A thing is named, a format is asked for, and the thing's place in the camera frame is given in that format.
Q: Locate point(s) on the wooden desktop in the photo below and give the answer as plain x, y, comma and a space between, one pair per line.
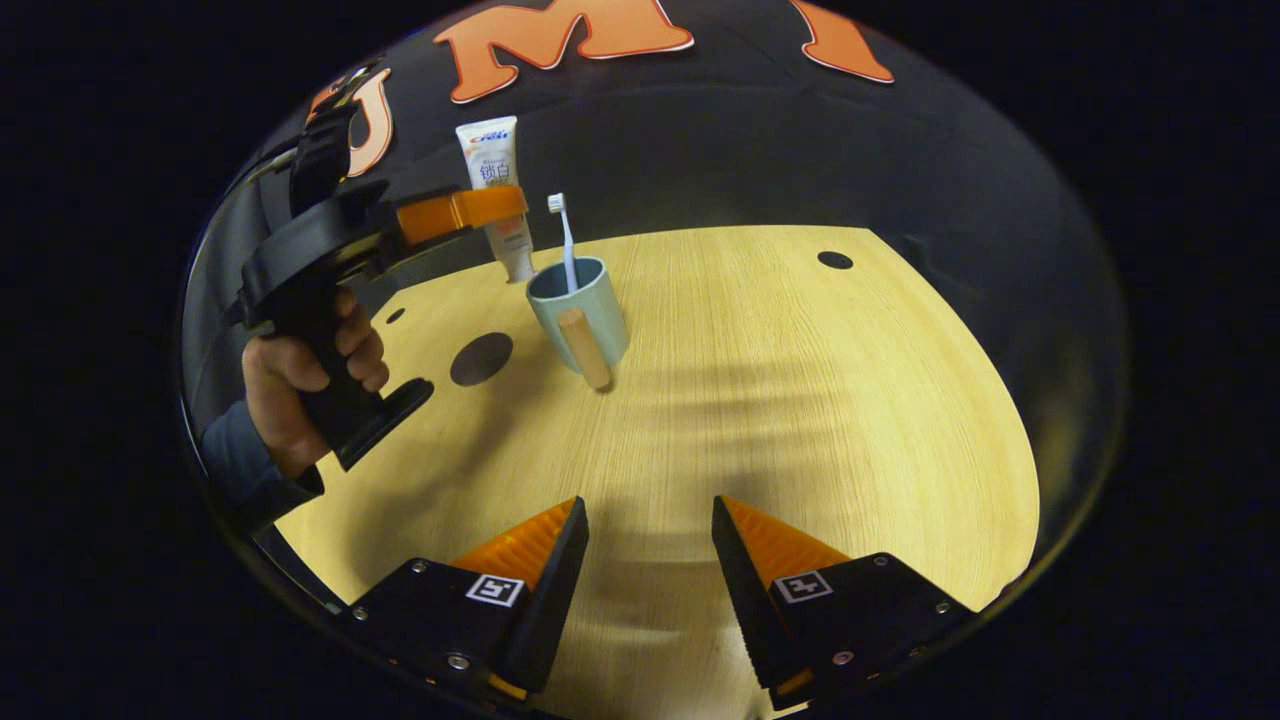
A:
800, 400

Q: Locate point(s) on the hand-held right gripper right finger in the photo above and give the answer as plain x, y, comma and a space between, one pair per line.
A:
745, 610

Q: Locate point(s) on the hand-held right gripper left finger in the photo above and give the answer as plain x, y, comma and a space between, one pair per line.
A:
550, 600

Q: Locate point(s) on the pale blue cup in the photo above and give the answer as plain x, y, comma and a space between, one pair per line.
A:
605, 320

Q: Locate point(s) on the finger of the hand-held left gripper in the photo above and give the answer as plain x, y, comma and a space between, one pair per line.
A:
460, 210

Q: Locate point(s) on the white toothpaste tube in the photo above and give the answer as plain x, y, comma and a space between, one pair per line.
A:
490, 160

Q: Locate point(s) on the dark round coaster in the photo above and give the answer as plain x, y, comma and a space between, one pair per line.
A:
481, 359

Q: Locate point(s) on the pale blue toothbrush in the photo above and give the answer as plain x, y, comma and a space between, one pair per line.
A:
567, 250

